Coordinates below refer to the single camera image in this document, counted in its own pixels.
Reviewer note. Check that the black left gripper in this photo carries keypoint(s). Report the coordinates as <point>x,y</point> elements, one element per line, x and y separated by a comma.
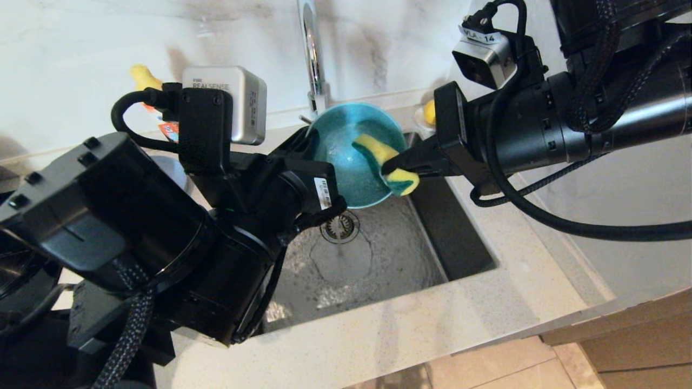
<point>254,227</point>

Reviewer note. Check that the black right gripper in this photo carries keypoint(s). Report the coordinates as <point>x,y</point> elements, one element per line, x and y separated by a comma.
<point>530,129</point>

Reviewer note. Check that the light blue bowl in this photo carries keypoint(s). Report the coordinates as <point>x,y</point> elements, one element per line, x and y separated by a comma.
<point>340,140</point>

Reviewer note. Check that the yellow sponge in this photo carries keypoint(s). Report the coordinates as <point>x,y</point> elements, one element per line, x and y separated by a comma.
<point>373,147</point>

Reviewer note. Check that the chrome faucet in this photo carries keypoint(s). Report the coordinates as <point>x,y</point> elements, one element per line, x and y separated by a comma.
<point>311,54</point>

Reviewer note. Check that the orange dish soap bottle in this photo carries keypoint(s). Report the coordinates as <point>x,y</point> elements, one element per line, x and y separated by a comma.
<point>141,78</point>

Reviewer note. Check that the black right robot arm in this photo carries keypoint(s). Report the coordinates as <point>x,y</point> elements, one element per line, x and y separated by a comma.
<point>649,16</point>

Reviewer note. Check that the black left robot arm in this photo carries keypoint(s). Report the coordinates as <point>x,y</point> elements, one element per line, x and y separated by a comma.
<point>108,200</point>

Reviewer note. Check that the metal sink drain strainer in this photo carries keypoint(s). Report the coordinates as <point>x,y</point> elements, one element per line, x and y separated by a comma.
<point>346,227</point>

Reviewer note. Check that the stainless steel sink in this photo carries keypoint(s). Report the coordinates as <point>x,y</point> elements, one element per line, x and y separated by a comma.
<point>459,243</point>

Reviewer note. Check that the yellow pear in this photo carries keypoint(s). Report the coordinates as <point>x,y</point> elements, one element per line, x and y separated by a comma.
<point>430,113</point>

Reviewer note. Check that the wooden cabinet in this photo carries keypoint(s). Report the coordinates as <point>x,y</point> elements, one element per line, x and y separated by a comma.
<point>638,346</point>

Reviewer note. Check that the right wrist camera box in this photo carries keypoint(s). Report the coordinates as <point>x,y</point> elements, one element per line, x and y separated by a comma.
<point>484,56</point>

